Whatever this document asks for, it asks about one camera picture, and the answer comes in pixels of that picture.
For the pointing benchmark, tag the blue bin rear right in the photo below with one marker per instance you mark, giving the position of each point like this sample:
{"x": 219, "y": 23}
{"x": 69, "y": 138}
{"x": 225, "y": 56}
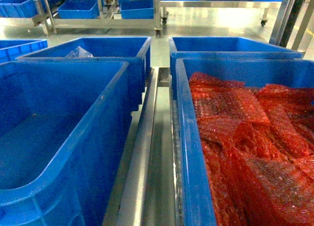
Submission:
{"x": 222, "y": 47}

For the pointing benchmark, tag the blue bin far left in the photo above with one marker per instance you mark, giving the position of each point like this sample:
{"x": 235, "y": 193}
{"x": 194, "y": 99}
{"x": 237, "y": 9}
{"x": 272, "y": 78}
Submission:
{"x": 11, "y": 49}

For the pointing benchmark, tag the steel shelf rack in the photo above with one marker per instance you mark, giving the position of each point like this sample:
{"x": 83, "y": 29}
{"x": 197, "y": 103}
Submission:
{"x": 145, "y": 188}

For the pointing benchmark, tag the red bubble wrap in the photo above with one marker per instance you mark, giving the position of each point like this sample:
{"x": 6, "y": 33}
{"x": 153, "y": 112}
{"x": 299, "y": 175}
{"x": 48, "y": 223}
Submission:
{"x": 258, "y": 146}

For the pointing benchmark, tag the blue bin with red wrap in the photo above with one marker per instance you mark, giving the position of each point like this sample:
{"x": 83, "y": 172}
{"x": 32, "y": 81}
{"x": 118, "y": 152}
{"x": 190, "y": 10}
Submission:
{"x": 196, "y": 199}

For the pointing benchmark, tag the blue bin rear left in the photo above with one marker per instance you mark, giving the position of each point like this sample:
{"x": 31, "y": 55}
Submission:
{"x": 134, "y": 50}

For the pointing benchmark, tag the blue empty bin middle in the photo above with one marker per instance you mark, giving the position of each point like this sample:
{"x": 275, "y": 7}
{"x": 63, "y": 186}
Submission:
{"x": 63, "y": 128}

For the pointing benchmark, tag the clear plastic bag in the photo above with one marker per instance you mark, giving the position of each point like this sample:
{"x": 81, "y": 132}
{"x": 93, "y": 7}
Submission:
{"x": 79, "y": 52}

